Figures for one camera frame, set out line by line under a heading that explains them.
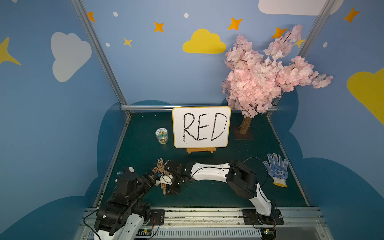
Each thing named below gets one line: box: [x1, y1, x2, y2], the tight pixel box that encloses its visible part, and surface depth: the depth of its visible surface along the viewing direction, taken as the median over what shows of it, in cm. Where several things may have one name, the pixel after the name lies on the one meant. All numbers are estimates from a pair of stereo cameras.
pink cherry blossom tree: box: [221, 24, 333, 134], surface depth 69 cm
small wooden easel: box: [186, 147, 216, 154], surface depth 97 cm
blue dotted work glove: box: [263, 153, 288, 188], surface depth 93 cm
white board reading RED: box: [172, 106, 232, 149], surface depth 92 cm
